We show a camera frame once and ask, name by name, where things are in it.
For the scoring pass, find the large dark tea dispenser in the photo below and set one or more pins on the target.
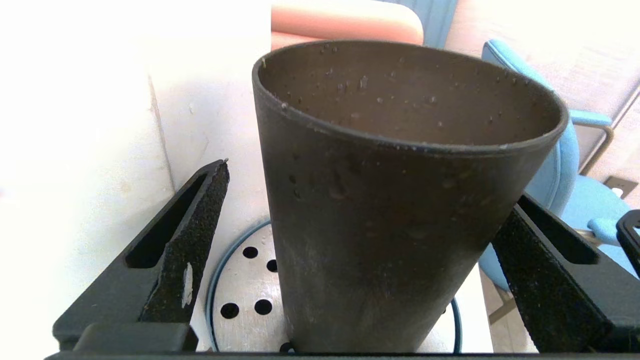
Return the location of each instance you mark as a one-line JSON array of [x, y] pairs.
[[210, 125]]

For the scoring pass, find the blue-grey perforated drip tray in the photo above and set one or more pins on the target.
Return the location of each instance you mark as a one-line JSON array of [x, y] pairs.
[[245, 290]]

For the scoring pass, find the pink bolster cushion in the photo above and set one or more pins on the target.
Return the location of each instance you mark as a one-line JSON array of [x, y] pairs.
[[345, 20]]

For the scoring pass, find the wall power socket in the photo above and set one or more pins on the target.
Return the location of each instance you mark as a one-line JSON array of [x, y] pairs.
[[621, 186]]

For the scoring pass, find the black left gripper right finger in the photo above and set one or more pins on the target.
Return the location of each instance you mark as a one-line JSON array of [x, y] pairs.
[[575, 295]]

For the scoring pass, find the light blue office chair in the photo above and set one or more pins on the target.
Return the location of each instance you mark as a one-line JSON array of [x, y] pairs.
[[575, 200]]

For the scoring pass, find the black plastic cup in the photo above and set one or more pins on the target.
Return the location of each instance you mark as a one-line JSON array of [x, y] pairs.
[[390, 215]]

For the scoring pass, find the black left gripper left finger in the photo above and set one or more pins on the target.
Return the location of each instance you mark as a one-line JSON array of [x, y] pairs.
[[170, 280]]

